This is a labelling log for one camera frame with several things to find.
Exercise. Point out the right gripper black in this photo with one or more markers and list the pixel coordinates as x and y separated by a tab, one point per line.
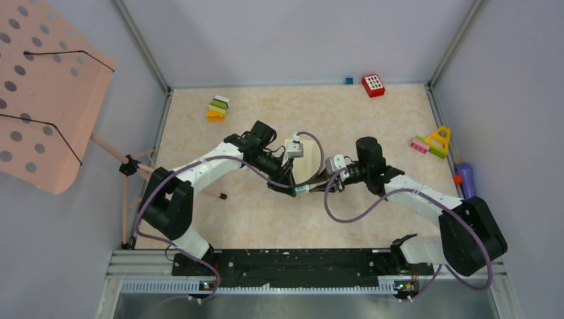
340	184

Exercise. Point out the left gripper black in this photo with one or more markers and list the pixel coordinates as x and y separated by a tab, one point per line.
282	175

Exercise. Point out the glue stick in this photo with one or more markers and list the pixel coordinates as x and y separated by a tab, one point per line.
302	189

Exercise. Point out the yellow envelope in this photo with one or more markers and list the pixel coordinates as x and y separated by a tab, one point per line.
308	165

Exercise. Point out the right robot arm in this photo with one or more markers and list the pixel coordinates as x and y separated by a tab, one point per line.
468	238

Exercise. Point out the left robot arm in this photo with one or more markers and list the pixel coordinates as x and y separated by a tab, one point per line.
168	202

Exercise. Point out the pink small block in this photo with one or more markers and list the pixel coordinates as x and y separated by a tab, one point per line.
420	146

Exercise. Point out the stacked colourful toy blocks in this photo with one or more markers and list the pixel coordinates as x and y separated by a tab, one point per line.
217	109

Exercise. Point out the red toy block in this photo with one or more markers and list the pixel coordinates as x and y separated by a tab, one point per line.
373	85

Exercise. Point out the yellow green toy block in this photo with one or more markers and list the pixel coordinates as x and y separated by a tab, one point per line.
439	142

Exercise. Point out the pink perforated music stand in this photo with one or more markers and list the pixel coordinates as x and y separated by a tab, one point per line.
74	91

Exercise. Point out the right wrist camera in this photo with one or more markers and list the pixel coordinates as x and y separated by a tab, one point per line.
335	163

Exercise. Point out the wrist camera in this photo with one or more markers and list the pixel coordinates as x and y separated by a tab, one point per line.
335	163
293	148

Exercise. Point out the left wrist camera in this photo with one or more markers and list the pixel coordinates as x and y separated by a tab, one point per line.
293	148

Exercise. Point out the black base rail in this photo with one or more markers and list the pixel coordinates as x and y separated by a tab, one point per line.
294	272

